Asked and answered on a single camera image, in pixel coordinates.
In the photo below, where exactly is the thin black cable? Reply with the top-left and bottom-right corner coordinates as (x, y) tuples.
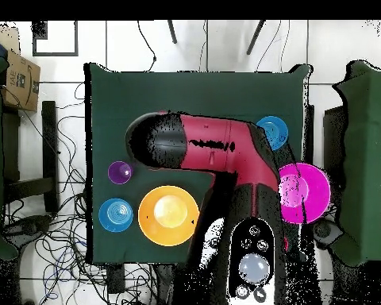
(137, 20), (157, 72)

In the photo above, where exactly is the dark green table cloth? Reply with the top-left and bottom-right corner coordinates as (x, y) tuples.
(83, 62), (314, 265)

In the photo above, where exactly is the tangle of floor cables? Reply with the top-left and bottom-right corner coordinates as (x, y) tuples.
(2, 82), (153, 305)

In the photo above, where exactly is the large pink plastic bowl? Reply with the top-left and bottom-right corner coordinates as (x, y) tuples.
(277, 162), (332, 226)

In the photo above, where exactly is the dark grey tripod leg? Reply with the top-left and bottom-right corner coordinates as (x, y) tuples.
(167, 20), (179, 44)
(245, 20), (267, 56)

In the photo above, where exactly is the black stool frame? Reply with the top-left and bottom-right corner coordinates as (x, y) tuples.
(1, 100), (60, 214)

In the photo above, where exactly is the translucent blue shallow bowl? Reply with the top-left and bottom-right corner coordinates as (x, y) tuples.
(256, 115), (289, 152)
(98, 197), (134, 234)

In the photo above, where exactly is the black table foot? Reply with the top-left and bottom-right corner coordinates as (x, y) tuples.
(106, 263), (126, 295)

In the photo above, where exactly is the large orange plastic bowl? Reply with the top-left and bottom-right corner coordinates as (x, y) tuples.
(137, 184), (200, 248)

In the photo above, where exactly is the purple plastic cup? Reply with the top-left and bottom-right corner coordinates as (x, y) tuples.
(106, 160), (134, 185)

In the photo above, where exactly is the cardboard box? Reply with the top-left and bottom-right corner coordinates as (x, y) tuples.
(0, 48), (41, 113)

